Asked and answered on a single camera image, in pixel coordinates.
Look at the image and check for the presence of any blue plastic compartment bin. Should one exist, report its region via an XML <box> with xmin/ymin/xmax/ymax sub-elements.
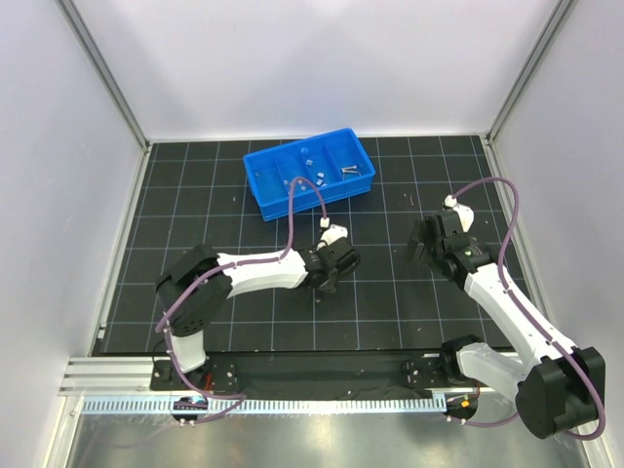
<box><xmin>243</xmin><ymin>128</ymin><xmax>376</xmax><ymax>221</ymax></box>

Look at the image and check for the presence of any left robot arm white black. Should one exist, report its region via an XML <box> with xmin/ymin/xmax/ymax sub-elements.
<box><xmin>155</xmin><ymin>237</ymin><xmax>361</xmax><ymax>373</ymax></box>

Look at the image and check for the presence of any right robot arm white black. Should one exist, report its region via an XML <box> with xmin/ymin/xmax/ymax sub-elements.
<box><xmin>407</xmin><ymin>210</ymin><xmax>605</xmax><ymax>439</ymax></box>

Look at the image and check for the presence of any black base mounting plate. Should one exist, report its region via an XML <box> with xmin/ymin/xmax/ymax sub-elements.
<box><xmin>150</xmin><ymin>350</ymin><xmax>498</xmax><ymax>394</ymax></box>

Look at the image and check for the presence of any black grid cutting mat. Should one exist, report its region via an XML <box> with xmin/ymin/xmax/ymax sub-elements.
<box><xmin>93</xmin><ymin>135</ymin><xmax>508</xmax><ymax>356</ymax></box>

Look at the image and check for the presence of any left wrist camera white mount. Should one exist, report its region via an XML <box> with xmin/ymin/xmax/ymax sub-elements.
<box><xmin>317</xmin><ymin>216</ymin><xmax>348</xmax><ymax>249</ymax></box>

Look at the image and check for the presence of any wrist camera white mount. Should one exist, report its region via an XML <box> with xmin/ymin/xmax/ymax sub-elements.
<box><xmin>317</xmin><ymin>216</ymin><xmax>348</xmax><ymax>249</ymax></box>
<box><xmin>443</xmin><ymin>195</ymin><xmax>475</xmax><ymax>233</ymax></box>

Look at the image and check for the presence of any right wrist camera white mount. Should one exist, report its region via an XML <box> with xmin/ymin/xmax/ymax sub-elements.
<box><xmin>443</xmin><ymin>195</ymin><xmax>475</xmax><ymax>233</ymax></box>

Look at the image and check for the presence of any white slotted cable duct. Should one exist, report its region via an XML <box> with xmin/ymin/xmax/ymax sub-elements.
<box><xmin>82</xmin><ymin>395</ymin><xmax>447</xmax><ymax>415</ymax></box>

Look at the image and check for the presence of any right aluminium frame post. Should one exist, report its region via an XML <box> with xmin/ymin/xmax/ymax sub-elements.
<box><xmin>486</xmin><ymin>0</ymin><xmax>577</xmax><ymax>145</ymax></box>

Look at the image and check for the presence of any aluminium frame post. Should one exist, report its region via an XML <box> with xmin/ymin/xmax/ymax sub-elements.
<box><xmin>486</xmin><ymin>0</ymin><xmax>577</xmax><ymax>145</ymax></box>
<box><xmin>55</xmin><ymin>0</ymin><xmax>149</xmax><ymax>151</ymax></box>

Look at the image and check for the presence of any left aluminium frame post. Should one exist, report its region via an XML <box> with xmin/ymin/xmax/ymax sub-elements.
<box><xmin>55</xmin><ymin>0</ymin><xmax>149</xmax><ymax>151</ymax></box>

